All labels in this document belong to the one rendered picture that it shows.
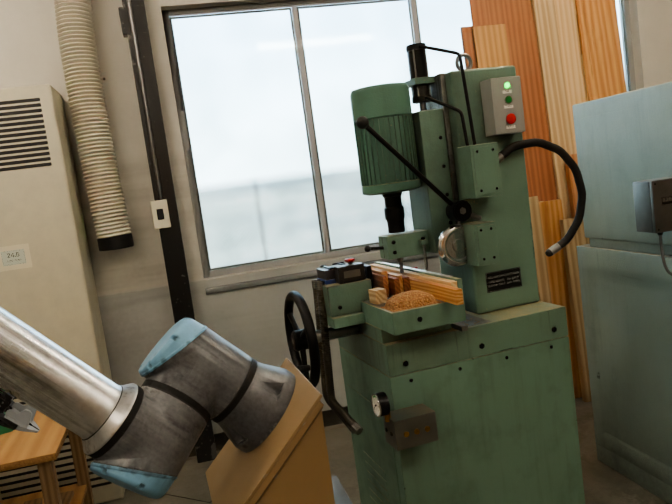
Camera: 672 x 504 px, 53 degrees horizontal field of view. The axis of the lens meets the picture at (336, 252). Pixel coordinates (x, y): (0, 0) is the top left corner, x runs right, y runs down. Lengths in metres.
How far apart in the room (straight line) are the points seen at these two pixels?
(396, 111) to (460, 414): 0.87
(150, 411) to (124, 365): 2.08
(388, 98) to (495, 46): 1.70
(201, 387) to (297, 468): 0.24
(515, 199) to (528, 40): 1.74
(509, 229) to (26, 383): 1.40
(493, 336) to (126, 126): 2.04
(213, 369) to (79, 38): 2.12
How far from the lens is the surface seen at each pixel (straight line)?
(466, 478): 2.05
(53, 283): 3.07
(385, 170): 1.96
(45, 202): 3.05
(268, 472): 1.31
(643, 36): 4.22
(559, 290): 3.55
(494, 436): 2.05
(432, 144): 2.02
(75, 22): 3.23
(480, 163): 1.95
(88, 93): 3.18
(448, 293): 1.78
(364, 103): 1.97
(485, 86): 2.04
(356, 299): 1.95
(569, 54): 3.84
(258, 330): 3.38
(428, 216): 2.03
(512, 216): 2.10
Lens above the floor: 1.26
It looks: 6 degrees down
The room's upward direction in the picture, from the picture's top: 8 degrees counter-clockwise
